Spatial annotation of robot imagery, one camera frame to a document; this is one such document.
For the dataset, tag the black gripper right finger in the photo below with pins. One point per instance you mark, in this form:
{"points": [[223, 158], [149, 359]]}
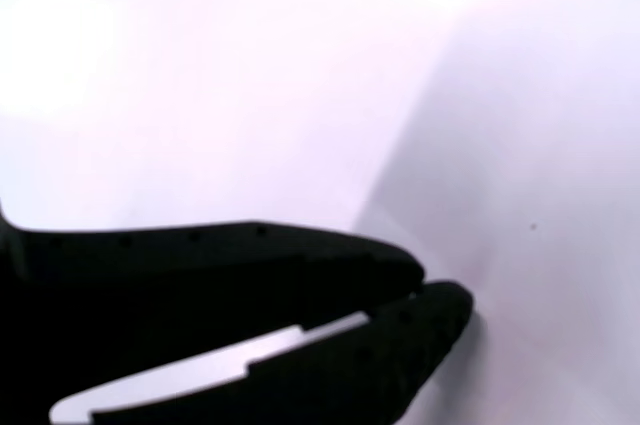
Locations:
{"points": [[390, 355]]}

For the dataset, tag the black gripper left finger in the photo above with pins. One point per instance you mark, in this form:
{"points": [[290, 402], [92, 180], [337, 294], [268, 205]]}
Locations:
{"points": [[200, 285]]}

